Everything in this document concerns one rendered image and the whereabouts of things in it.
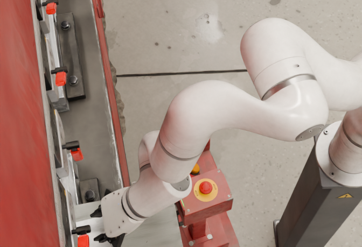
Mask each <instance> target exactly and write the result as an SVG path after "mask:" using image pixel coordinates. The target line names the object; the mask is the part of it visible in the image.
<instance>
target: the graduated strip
mask: <svg viewBox="0 0 362 247"><path fill-rule="evenodd" d="M31 6H32V15H33V23H34V32H35V38H36V47H37V56H38V64H39V73H40V81H41V90H42V96H43V105H44V114H45V122H46V131H47V140H48V149H49V154H50V163H51V172H52V180H53V189H54V198H55V207H56V212H57V221H58V230H59V238H60V247H63V242H62V234H61V225H60V216H59V208H58V199H57V190H56V185H55V177H54V168H53V159H52V150H51V142H50V133H49V128H48V119H47V111H46V102H45V93H44V85H43V76H42V71H41V62H40V53H39V45H38V36H37V27H36V19H35V14H34V5H33V0H31Z"/></svg>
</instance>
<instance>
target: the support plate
mask: <svg viewBox="0 0 362 247"><path fill-rule="evenodd" d="M100 204H101V200H100V201H95V202H90V203H84V204H79V205H76V206H74V213H75V221H76V222H80V221H84V220H88V219H91V218H94V217H90V214H92V213H93V212H94V211H95V210H96V209H98V208H99V205H100ZM121 247H183V244H182V238H181V235H180V229H179V224H178V219H177V214H176V209H175V204H172V205H170V206H169V207H167V208H165V209H163V210H162V211H160V212H158V213H157V214H155V215H153V216H151V217H150V218H148V219H146V220H144V221H143V222H142V224H141V225H140V226H139V227H138V228H136V229H135V230H134V231H133V232H131V233H130V234H128V235H126V236H125V237H124V239H123V242H122V245H121Z"/></svg>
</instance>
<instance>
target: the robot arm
mask: <svg viewBox="0 0 362 247"><path fill-rule="evenodd" d="M240 52H241V56H242V59H243V62H244V64H245V66H246V69H247V71H248V73H249V76H250V78H251V79H252V82H253V84H254V86H255V88H256V91H257V93H258V95H259V97H260V99H261V100H258V99H257V98H255V97H253V96H251V95H250V94H248V93H246V92H245V91H243V90H241V89H240V88H238V87H236V86H234V85H232V84H230V83H228V82H225V81H219V80H206V81H202V82H198V83H195V84H193V85H190V86H188V87H186V88H185V89H183V90H182V91H180V92H179V93H178V94H177V95H176V96H175V97H174V98H173V100H172V101H171V103H170V105H169V107H168V110H167V112H166V115H165V118H164V121H163V124H162V126H161V129H160V130H156V131H151V132H148V133H147V134H145V135H144V136H143V138H142V140H141V142H140V145H139V148H138V164H139V169H140V176H139V179H138V181H137V182H132V183H131V184H132V185H131V186H130V187H125V188H121V189H119V190H116V191H113V190H112V189H106V191H105V196H104V197H103V198H102V200H101V204H100V205H99V208H98V209H96V210H95V211H94V212H93V213H92V214H90V217H102V218H103V225H104V229H105V233H104V234H100V235H98V236H96V237H95V238H94V239H93V240H94V241H99V243H104V242H106V241H108V242H109V243H110V244H112V246H113V247H121V245H122V242H123V239H124V237H125V236H126V235H128V234H130V233H131V232H133V231H134V230H135V229H136V228H138V227H139V226H140V225H141V224H142V222H143V221H144V220H146V219H148V218H150V217H151V216H153V215H155V214H157V213H158V212H160V211H162V210H163V209H165V208H167V207H169V206H170V205H172V204H174V203H176V202H178V201H179V200H181V199H183V198H185V197H186V196H188V195H189V193H190V192H191V189H192V180H191V177H190V173H191V171H192V170H193V168H194V166H195V164H196V162H197V161H198V159H199V157H200V155H201V154H202V152H203V150H204V148H205V146H206V144H207V143H208V141H209V139H210V137H211V135H212V134H213V133H215V132H216V131H219V130H222V129H241V130H246V131H249V132H253V133H257V134H259V135H262V136H266V137H269V138H272V139H277V140H281V141H285V142H300V141H303V140H306V139H309V138H312V137H313V136H315V135H316V134H318V133H320V132H321V130H322V129H323V128H324V127H325V125H326V123H327V121H328V118H329V110H332V111H347V112H346V114H345V115H344V117H343V119H342V121H338V122H334V123H332V124H330V125H329V126H327V127H326V128H325V129H324V130H323V131H322V132H321V134H320V135H319V137H318V139H317V142H316V147H315V156H316V160H317V163H318V165H319V168H320V169H321V170H322V172H323V173H324V174H325V175H326V176H327V177H328V178H329V179H330V180H332V181H333V182H335V183H337V184H339V185H342V186H345V187H354V188H357V187H362V51H361V52H359V53H358V54H356V55H355V56H354V57H353V58H352V59H351V60H350V61H346V60H342V59H337V58H335V57H334V56H332V55H331V54H330V53H328V52H327V51H326V50H325V49H324V48H322V47H321V46H320V45H319V44H318V43H317V42H315V41H314V40H313V39H312V38H311V37H310V36H309V35H308V34H307V33H305V32H304V31H303V30H302V29H301V28H299V27H298V26H296V25H295V24H293V23H291V22H289V21H287V20H284V19H281V18H265V19H261V20H260V21H258V22H256V23H255V24H252V25H251V26H250V28H249V29H248V30H247V31H246V32H245V34H244V35H243V37H242V39H241V44H240ZM116 237H117V238H116Z"/></svg>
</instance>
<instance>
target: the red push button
mask: <svg viewBox="0 0 362 247"><path fill-rule="evenodd" d="M212 189H213V187H212V184H211V183H210V182H208V181H204V182H202V183H201V184H200V185H199V190H200V192H201V193H203V194H209V193H210V192H211V191H212Z"/></svg>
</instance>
